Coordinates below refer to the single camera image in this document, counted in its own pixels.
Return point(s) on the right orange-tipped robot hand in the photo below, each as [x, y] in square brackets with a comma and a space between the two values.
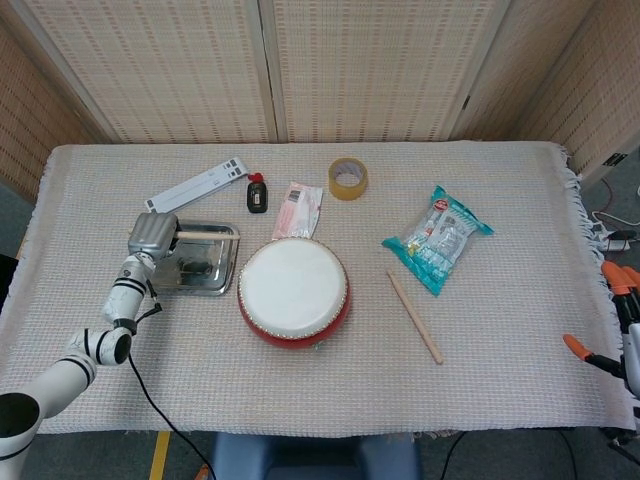
[632, 345]

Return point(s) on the white power strip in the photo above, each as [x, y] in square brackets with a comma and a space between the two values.
[617, 244]

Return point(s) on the teal clear snack bag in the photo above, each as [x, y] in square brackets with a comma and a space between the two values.
[440, 240]

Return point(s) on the blue seat base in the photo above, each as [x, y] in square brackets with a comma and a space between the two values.
[315, 457]

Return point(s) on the beige woven tablecloth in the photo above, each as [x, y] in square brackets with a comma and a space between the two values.
[320, 390]

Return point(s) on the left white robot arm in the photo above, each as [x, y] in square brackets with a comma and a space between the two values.
[122, 295]

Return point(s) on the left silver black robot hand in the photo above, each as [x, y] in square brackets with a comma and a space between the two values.
[152, 235]

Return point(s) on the red drum with white skin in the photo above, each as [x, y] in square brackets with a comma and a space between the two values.
[292, 285]

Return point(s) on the rectangular stainless steel tray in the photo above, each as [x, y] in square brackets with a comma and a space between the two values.
[220, 265]

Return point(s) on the woven folding screen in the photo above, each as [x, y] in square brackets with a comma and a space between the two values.
[175, 75]

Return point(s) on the small dark bottle red cap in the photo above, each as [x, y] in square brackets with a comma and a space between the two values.
[257, 197]

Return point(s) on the yellowish packing tape roll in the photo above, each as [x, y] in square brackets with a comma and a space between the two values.
[348, 192]

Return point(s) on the wooden drumstick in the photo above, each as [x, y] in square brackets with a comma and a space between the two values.
[210, 233]
[415, 317]

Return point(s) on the pink and white packet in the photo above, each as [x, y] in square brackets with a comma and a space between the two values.
[297, 215]

